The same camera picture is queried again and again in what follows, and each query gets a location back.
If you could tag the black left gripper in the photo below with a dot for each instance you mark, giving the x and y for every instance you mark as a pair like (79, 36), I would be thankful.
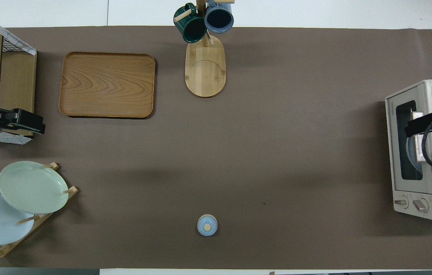
(25, 121)

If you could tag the light blue round plate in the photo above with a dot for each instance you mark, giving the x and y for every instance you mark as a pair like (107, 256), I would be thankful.
(411, 152)

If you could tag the wooden shelf unit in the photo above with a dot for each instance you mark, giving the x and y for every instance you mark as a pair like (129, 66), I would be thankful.
(17, 84)

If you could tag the pale green plate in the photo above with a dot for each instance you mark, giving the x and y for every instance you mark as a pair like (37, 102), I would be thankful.
(33, 187)

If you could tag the marble pattern sheet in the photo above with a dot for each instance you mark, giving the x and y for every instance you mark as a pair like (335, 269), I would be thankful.
(17, 40)

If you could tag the wooden plate rack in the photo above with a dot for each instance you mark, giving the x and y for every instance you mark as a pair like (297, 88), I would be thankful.
(71, 190)

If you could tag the wooden serving tray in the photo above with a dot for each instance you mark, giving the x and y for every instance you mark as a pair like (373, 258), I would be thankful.
(107, 84)

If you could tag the brown table mat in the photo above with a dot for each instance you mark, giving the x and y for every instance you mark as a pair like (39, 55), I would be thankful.
(239, 160)

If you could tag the wooden mug tree stand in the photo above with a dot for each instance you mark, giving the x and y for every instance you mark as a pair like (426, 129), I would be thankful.
(205, 72)

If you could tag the dark green mug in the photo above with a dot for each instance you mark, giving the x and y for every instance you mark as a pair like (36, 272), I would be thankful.
(193, 28)

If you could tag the small blue lidded jar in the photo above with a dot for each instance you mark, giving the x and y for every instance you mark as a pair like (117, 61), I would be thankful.
(207, 225)

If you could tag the blue mug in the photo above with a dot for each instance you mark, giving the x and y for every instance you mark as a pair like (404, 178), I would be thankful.
(219, 18)

